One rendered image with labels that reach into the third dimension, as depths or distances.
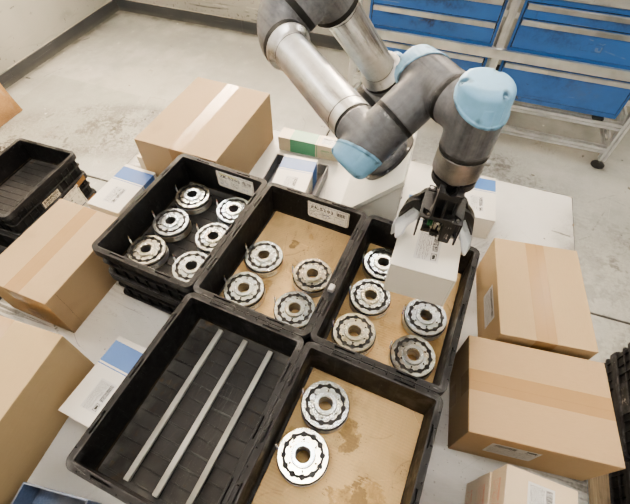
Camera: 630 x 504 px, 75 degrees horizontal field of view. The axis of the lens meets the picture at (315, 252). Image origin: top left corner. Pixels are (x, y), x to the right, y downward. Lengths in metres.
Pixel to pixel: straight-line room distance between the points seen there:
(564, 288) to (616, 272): 1.42
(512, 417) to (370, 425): 0.30
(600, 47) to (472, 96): 2.26
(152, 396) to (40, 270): 0.47
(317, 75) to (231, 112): 0.79
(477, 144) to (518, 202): 1.02
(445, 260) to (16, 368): 0.91
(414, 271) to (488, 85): 0.34
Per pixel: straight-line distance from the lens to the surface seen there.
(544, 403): 1.05
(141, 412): 1.02
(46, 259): 1.29
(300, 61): 0.81
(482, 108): 0.58
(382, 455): 0.94
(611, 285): 2.57
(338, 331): 0.99
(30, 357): 1.09
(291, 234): 1.18
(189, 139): 1.43
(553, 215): 1.64
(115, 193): 1.49
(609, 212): 2.94
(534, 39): 2.75
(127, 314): 1.29
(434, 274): 0.76
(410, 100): 0.65
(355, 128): 0.66
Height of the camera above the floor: 1.74
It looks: 53 degrees down
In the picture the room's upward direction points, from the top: 1 degrees clockwise
